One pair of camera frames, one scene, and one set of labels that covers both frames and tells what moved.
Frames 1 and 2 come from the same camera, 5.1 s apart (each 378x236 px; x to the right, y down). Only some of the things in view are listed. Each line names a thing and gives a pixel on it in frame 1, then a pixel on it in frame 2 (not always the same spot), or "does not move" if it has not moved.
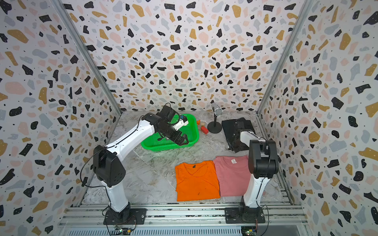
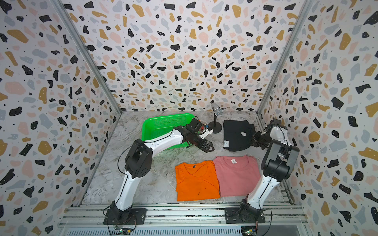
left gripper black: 181,142 -> 207,148
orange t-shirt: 197,181 does not move
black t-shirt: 232,129 does not move
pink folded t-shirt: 234,175 does not move
